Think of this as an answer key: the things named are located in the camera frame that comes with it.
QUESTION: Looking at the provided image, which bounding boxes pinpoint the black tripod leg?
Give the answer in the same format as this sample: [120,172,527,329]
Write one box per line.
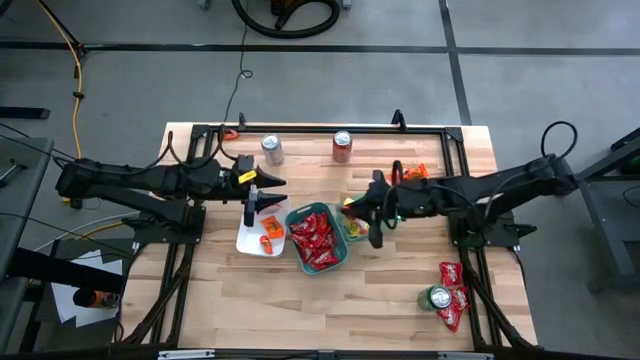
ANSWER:
[37,0,86,51]

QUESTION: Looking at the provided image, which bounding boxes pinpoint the black vacuum hose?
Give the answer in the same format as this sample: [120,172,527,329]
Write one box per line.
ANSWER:
[230,0,342,40]

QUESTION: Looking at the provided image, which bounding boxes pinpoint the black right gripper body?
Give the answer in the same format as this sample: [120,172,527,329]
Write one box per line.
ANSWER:
[367,169,401,250]

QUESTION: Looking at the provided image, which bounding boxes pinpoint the red soda can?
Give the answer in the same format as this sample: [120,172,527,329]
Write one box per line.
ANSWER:
[332,130,354,164]

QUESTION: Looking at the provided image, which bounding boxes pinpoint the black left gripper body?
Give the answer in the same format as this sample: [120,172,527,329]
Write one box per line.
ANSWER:
[217,154,259,227]

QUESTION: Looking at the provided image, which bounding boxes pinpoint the thin black floor cable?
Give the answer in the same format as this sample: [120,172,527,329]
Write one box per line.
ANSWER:
[222,22,255,124]

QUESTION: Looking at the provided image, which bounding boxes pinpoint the white paper sheet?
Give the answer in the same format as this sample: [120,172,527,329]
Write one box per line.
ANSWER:
[49,249,124,329]

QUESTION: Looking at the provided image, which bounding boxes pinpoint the large yellow candy bag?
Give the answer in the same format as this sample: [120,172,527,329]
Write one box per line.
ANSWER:
[343,214,371,240]

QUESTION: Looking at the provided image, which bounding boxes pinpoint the grey side desk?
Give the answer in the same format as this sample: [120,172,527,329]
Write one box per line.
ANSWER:
[0,134,55,351]

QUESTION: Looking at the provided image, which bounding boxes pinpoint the green soda can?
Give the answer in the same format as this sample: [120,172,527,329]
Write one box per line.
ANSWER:
[417,284,454,312]

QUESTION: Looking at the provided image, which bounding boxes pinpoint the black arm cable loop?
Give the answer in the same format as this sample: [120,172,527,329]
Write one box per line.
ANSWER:
[540,120,579,160]

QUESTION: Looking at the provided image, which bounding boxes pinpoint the long black padded bar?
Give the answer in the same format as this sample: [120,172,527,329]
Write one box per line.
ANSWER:
[7,247,126,296]

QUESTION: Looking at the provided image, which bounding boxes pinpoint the silver soda can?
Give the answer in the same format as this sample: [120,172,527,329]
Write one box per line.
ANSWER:
[260,133,285,167]

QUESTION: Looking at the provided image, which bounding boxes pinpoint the black bottle orange label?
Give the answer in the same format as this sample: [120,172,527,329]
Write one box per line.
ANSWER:
[72,288,121,310]

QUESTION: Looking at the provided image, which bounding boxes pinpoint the dark teal plastic bin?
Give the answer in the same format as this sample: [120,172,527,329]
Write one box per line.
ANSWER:
[284,201,350,276]

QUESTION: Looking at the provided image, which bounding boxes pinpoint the black aluminium table frame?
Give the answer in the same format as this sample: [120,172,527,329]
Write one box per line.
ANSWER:
[114,122,539,360]

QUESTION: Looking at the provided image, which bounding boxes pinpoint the yellow extension cable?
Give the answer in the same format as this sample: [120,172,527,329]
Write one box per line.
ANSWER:
[37,0,85,161]

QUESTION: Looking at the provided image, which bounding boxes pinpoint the grey metal stand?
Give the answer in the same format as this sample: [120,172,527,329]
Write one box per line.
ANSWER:
[574,127,640,296]

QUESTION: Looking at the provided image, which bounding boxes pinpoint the black floor bar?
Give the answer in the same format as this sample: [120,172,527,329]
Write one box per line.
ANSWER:
[0,106,52,121]

